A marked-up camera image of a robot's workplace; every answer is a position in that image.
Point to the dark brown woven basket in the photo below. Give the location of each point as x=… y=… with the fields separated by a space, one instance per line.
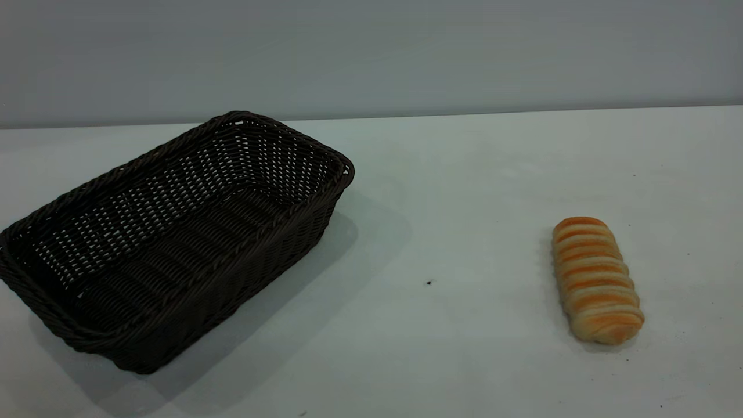
x=174 y=244

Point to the striped orange bread roll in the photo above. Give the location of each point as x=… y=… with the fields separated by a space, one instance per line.
x=595 y=278

